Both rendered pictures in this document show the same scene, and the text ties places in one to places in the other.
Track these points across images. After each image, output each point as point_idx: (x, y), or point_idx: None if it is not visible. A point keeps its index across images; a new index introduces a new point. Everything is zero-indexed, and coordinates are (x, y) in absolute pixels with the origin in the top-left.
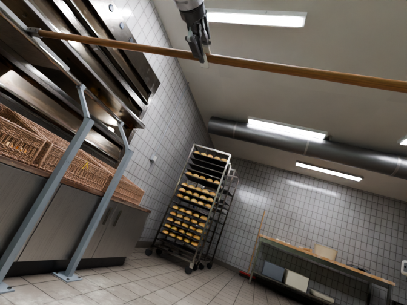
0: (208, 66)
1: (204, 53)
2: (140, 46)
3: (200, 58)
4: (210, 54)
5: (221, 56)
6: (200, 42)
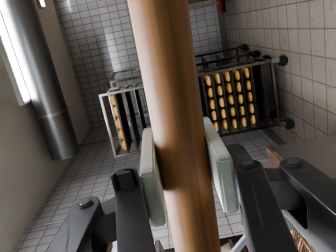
0: (203, 119)
1: (226, 163)
2: None
3: (306, 161)
4: (174, 134)
5: (164, 52)
6: (287, 234)
